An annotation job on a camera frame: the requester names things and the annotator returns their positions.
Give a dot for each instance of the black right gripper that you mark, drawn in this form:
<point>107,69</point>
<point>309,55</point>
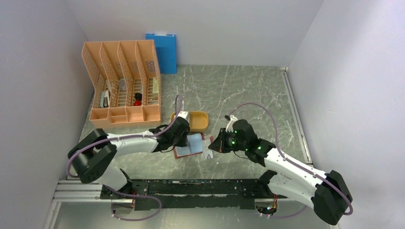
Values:
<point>219,144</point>

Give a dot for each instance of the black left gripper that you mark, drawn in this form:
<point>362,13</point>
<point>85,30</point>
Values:
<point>183,142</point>

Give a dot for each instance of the silver VIP credit card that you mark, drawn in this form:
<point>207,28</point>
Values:
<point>207,153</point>

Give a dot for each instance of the red leather card holder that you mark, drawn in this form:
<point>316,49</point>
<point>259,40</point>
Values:
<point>194,146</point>

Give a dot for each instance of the yellow oval tray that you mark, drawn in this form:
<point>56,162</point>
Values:
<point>198,122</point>

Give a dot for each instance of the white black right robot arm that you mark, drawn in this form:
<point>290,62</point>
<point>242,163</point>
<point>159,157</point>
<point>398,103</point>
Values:
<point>324,192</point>

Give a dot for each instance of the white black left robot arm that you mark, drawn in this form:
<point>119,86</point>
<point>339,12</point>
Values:
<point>92,157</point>

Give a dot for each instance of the beige eraser block in organizer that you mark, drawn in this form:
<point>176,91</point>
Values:
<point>155,87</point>

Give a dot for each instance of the black red item in organizer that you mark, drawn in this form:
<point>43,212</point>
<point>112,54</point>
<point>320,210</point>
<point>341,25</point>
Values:
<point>138,99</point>

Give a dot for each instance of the orange plastic file organizer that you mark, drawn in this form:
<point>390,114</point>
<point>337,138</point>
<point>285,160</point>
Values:
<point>124,68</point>

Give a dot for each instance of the white stapler in organizer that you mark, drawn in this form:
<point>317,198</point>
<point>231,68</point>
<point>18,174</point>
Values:
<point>104,101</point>

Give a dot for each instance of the blue plastic box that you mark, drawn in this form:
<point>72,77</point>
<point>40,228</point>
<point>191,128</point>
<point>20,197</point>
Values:
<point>166,49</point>

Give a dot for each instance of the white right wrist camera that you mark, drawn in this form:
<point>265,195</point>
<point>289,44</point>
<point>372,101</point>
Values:
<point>231,120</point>

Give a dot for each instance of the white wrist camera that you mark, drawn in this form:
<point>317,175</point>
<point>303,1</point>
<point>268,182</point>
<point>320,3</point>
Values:
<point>185,115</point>
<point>231,120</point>

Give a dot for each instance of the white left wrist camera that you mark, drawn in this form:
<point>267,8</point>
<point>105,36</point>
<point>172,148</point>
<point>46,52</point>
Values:
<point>185,115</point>

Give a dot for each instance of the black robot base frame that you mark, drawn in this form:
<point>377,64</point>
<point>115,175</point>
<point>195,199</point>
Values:
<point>211,193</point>

